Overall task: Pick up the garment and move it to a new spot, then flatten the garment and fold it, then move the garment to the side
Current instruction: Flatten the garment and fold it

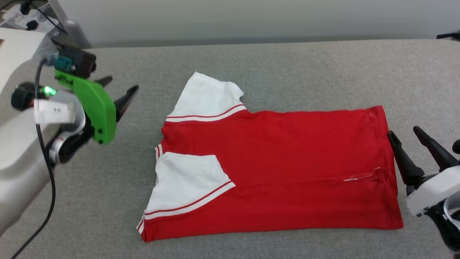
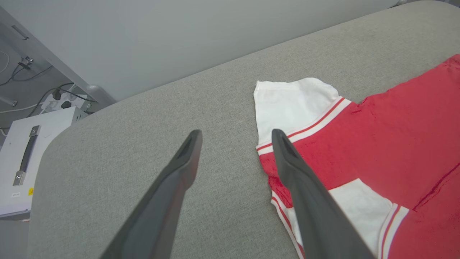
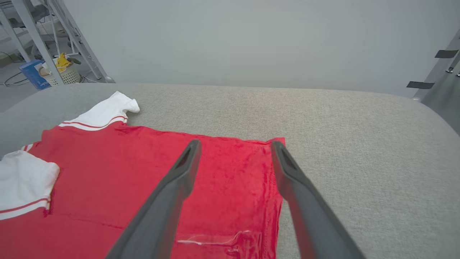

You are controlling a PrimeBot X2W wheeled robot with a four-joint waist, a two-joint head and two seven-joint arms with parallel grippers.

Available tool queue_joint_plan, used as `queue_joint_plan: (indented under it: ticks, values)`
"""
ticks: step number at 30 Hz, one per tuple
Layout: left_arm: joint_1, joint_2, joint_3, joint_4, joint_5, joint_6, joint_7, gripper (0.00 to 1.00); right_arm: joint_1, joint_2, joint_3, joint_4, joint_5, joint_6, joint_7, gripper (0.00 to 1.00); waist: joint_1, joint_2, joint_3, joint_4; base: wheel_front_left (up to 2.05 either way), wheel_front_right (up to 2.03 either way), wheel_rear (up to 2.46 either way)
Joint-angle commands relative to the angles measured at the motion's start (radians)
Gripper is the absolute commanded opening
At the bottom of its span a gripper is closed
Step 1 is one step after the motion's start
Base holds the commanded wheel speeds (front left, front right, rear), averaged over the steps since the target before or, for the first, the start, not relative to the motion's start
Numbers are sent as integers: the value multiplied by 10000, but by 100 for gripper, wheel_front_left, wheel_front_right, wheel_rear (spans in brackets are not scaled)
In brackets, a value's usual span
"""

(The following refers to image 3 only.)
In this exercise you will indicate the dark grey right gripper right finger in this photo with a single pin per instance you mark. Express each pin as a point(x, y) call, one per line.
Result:
point(312, 223)

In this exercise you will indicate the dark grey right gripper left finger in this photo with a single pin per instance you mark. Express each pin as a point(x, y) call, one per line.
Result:
point(161, 216)

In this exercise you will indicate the red and white basketball jersey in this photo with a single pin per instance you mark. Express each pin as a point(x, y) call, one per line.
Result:
point(107, 172)

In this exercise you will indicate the white perforated basket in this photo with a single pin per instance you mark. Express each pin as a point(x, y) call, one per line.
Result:
point(68, 76)

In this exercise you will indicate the black tape strip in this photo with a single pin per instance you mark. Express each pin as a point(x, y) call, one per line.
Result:
point(420, 85)
point(445, 54)

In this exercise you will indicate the yellow item in basket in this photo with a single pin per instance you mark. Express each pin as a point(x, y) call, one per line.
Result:
point(63, 61)

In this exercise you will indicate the grey side panel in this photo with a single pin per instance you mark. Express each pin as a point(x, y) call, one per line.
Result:
point(445, 93)

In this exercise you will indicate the blue cardboard box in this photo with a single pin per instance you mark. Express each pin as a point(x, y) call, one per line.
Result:
point(32, 73)

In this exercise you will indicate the grey metal frame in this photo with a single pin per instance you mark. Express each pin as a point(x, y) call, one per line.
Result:
point(36, 36)

